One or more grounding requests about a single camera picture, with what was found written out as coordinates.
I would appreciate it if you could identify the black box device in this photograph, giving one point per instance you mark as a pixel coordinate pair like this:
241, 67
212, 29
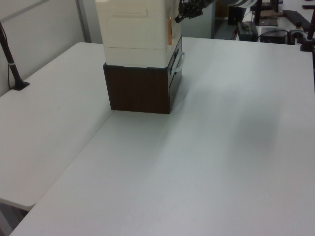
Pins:
273, 36

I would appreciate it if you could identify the dark brown wooden drawer box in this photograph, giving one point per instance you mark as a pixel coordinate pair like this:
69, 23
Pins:
137, 91

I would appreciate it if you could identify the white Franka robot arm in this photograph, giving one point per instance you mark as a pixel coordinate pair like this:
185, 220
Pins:
236, 2

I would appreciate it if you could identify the black monitor stand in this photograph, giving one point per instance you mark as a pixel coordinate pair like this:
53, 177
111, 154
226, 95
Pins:
267, 14

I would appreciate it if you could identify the black electronics unit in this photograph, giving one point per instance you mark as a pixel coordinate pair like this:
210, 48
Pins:
247, 30

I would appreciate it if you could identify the black camera stand pole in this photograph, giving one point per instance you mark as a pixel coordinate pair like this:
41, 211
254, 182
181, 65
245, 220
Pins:
12, 64

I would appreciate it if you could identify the cream cabinet door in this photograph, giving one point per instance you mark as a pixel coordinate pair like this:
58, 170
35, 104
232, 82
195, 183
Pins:
176, 27

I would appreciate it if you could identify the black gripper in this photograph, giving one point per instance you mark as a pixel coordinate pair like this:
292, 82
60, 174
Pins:
193, 7

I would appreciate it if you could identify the cream plastic cabinet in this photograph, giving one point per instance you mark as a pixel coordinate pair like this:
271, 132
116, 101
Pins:
135, 32

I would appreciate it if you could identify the black clamp camera mount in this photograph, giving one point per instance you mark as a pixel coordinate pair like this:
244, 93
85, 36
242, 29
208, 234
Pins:
301, 27

